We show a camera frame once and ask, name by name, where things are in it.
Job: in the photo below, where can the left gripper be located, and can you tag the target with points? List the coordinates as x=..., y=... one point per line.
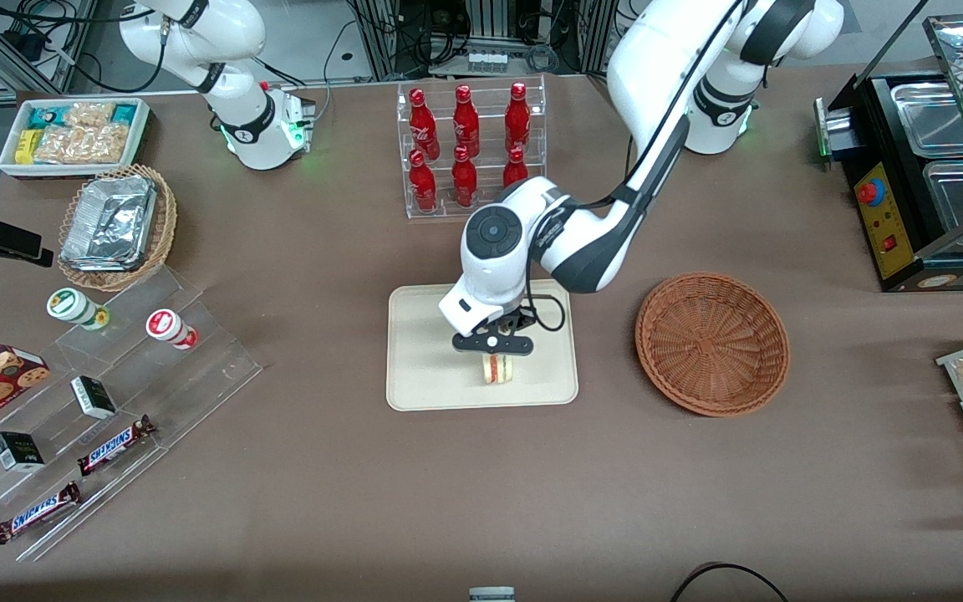
x=523, y=317

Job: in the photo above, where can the triangular sandwich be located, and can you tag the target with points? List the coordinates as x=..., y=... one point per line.
x=496, y=372

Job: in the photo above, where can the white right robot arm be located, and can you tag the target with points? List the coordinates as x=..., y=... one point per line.
x=222, y=50

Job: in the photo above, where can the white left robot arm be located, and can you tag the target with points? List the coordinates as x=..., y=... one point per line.
x=657, y=75

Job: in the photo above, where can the cream rectangular serving tray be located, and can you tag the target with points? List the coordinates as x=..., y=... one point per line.
x=423, y=359

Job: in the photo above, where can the round brown wicker basket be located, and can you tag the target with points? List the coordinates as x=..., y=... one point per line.
x=711, y=344

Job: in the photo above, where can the light tan wicker basket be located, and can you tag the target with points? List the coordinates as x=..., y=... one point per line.
x=165, y=226

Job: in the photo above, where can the clear acrylic bottle rack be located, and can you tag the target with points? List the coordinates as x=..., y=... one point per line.
x=440, y=213

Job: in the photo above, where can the red soda bottle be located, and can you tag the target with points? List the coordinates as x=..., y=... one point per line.
x=515, y=167
x=423, y=186
x=466, y=124
x=517, y=119
x=464, y=182
x=422, y=125

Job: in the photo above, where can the white power strip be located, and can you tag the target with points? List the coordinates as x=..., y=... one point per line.
x=486, y=62

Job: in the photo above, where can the small grey metal block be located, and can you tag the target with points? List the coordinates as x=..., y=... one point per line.
x=491, y=594

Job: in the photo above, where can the clear acrylic step display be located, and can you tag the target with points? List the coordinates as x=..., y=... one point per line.
x=197, y=376

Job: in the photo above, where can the red lidded drink bottle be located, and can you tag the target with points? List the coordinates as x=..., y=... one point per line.
x=165, y=325

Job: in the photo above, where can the white rectangular snack bin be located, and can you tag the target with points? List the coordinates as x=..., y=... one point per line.
x=140, y=142

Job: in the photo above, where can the stacked aluminium foil containers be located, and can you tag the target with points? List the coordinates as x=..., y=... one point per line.
x=109, y=221

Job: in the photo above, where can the Snickers chocolate bar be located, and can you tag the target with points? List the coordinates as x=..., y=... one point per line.
x=114, y=445
x=37, y=512

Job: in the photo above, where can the small dark green box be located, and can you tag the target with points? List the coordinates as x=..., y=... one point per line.
x=93, y=397
x=17, y=451

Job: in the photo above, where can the teal snack packet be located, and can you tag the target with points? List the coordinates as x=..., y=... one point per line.
x=124, y=114
x=45, y=115

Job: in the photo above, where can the green lidded drink bottle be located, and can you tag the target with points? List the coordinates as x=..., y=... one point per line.
x=70, y=305

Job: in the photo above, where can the black hot food warmer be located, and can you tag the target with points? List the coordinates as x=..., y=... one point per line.
x=887, y=217

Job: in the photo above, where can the clear bag of crackers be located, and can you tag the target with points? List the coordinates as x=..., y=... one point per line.
x=80, y=144

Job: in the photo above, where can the yellow snack packet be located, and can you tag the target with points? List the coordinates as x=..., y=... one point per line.
x=26, y=146

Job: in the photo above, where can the black camera clamp mount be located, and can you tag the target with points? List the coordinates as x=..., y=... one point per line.
x=5, y=238

